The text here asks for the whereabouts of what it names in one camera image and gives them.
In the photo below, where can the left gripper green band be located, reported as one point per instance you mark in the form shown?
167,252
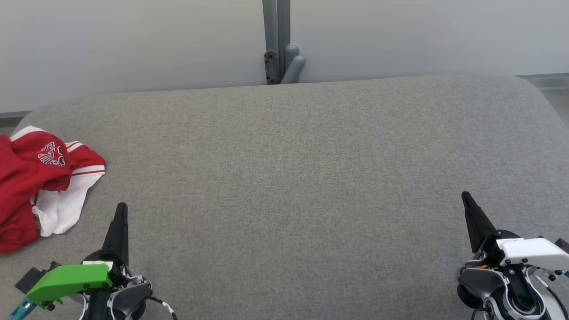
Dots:
66,280

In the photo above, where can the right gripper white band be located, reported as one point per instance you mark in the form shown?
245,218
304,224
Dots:
533,253

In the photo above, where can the red jersey shirt white sleeves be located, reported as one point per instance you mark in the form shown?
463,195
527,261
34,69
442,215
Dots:
66,200

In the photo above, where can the red shorts with white stripe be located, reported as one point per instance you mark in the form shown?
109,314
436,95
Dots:
18,222

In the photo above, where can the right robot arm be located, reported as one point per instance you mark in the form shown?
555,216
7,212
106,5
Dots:
480,280

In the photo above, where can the grey fabric sofa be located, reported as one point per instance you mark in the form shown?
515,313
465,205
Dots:
284,178

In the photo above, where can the dark grey hinge plate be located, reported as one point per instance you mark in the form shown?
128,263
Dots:
270,66

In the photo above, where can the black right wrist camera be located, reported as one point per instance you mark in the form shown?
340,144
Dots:
563,246

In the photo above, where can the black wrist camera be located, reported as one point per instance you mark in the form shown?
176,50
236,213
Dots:
29,278
563,246

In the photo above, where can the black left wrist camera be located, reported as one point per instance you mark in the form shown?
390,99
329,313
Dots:
29,278

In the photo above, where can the teal left camera connector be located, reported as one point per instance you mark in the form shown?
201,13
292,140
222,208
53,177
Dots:
20,311

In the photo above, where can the grey rounded bracket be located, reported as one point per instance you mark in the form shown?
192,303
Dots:
293,66

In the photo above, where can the grey metal post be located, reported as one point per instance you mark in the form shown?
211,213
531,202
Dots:
270,26

